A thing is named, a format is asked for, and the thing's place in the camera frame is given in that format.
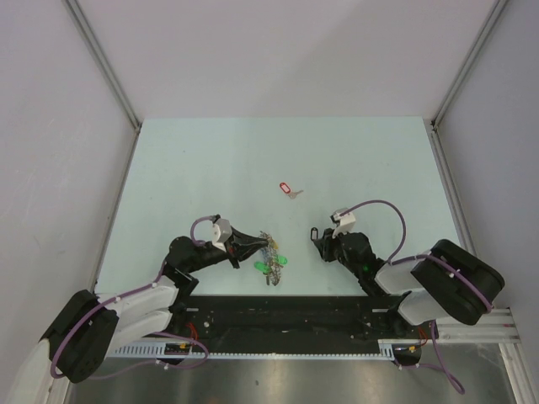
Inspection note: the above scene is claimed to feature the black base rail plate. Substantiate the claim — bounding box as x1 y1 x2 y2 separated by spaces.
166 295 430 339

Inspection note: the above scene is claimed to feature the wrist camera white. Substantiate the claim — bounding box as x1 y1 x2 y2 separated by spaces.
211 215 232 252
330 208 356 239

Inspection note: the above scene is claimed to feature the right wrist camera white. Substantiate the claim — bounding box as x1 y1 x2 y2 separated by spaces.
330 208 356 239

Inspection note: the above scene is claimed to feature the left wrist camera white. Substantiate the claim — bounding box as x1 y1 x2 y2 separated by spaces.
211 215 232 252

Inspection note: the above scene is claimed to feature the aluminium frame post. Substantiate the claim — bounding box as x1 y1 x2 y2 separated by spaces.
429 0 513 127
62 0 142 130

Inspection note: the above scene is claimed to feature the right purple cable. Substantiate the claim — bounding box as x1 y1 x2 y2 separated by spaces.
343 199 494 395

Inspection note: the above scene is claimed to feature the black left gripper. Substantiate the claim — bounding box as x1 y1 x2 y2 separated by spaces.
185 225 267 273

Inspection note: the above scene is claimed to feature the large keyring with many rings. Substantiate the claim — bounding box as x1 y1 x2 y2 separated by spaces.
253 231 288 286

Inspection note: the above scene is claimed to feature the slotted cable duct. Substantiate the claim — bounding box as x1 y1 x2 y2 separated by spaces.
109 334 421 360

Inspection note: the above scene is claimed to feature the aluminium frame post left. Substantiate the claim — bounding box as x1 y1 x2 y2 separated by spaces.
62 0 142 130

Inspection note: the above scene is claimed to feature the key with black tag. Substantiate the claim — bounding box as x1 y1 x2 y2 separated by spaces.
310 227 318 241

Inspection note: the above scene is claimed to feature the aluminium frame post right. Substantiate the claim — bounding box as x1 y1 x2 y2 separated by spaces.
429 0 513 127

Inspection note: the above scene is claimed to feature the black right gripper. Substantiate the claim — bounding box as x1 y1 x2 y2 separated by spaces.
314 225 361 277

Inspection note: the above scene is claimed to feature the key with red tag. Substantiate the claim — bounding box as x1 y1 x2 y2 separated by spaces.
280 182 303 199

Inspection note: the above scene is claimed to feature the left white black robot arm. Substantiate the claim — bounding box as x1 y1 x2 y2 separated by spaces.
42 225 271 383

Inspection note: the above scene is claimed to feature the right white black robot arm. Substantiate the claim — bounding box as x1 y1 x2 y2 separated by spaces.
310 227 505 338

